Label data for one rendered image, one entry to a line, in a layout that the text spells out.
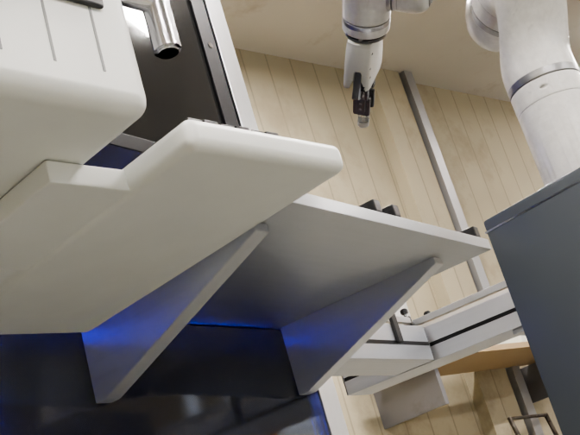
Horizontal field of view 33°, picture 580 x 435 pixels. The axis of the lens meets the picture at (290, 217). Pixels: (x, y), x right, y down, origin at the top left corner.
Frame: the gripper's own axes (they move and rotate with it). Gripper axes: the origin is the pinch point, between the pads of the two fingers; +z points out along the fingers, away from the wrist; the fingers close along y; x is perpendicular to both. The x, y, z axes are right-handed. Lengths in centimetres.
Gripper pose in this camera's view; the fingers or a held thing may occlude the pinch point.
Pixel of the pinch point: (363, 101)
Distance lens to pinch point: 183.6
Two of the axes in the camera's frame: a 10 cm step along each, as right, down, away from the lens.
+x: 9.4, 2.0, -2.6
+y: -3.3, 6.5, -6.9
